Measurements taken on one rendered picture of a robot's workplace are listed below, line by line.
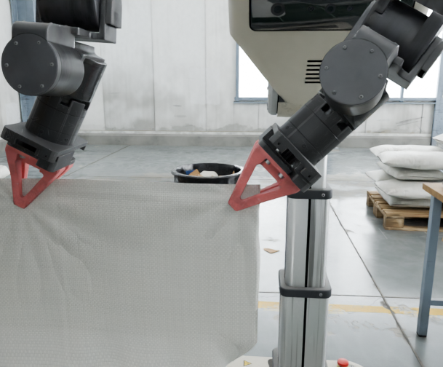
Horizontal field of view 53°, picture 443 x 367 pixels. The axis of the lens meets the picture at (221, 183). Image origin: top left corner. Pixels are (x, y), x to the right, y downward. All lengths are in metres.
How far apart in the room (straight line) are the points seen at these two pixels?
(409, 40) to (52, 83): 0.34
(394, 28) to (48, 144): 0.38
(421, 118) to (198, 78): 4.20
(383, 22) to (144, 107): 8.38
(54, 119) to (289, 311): 0.83
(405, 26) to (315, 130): 0.13
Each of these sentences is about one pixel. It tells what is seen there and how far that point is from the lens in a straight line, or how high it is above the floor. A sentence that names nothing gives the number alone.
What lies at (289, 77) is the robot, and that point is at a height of 1.21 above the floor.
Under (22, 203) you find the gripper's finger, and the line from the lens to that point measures 0.59.
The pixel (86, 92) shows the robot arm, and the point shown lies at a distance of 0.53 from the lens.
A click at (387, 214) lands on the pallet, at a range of 3.92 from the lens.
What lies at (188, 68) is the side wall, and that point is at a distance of 8.61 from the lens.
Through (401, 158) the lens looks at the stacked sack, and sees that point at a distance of 3.87.
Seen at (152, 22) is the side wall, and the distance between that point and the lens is 8.80.
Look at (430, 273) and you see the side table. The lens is 2.32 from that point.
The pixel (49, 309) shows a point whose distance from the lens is 0.64.
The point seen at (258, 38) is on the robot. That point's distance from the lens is 0.92.
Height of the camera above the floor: 1.20
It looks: 13 degrees down
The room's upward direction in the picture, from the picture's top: straight up
